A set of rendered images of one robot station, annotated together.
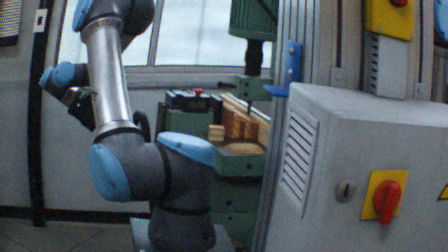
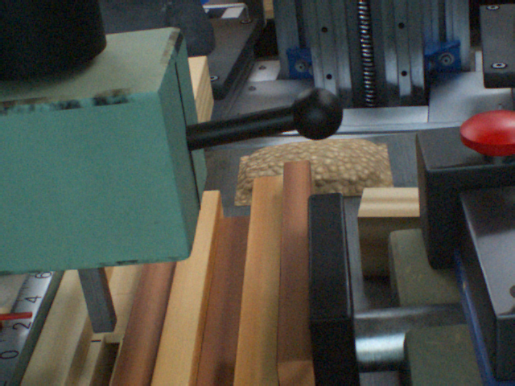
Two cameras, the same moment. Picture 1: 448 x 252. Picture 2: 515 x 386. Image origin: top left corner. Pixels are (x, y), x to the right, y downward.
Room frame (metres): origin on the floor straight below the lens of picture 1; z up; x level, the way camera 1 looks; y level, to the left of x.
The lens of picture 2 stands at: (2.26, 0.14, 1.18)
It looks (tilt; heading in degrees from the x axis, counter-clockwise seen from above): 28 degrees down; 205
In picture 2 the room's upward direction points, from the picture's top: 8 degrees counter-clockwise
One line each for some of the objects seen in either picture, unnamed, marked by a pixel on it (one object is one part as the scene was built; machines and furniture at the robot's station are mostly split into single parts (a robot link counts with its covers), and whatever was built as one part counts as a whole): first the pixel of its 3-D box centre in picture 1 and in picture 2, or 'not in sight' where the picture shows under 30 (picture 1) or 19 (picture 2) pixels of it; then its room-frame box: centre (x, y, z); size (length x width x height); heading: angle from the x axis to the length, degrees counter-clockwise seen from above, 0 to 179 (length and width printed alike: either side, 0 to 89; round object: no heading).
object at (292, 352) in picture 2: (222, 118); (305, 319); (1.95, 0.01, 0.94); 0.16 x 0.01 x 0.08; 19
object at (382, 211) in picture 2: (216, 132); (400, 231); (1.84, 0.02, 0.92); 0.04 x 0.03 x 0.04; 99
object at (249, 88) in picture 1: (257, 90); (19, 170); (1.99, -0.09, 1.03); 0.14 x 0.07 x 0.09; 109
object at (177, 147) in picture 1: (181, 169); not in sight; (1.23, 0.07, 0.98); 0.13 x 0.12 x 0.14; 123
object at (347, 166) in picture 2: (245, 146); (311, 161); (1.75, -0.06, 0.91); 0.10 x 0.07 x 0.02; 109
